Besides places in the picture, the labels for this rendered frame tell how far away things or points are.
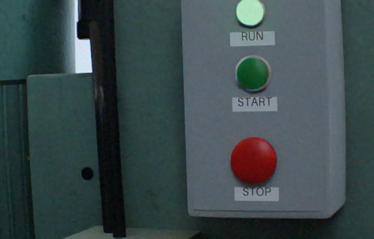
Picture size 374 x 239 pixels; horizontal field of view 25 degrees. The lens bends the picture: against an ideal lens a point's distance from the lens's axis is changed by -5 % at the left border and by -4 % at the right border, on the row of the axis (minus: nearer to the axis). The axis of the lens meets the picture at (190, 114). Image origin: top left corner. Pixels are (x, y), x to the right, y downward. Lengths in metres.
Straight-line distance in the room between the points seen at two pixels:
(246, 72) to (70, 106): 0.22
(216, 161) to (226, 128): 0.02
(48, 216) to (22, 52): 0.15
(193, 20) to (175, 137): 0.11
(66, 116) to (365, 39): 0.27
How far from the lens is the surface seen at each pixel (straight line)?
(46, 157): 0.73
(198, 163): 0.57
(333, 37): 0.56
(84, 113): 0.71
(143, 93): 0.64
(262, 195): 0.56
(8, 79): 0.76
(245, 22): 0.55
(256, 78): 0.54
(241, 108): 0.55
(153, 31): 0.64
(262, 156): 0.54
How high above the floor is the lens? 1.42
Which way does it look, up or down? 3 degrees down
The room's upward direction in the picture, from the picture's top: 2 degrees counter-clockwise
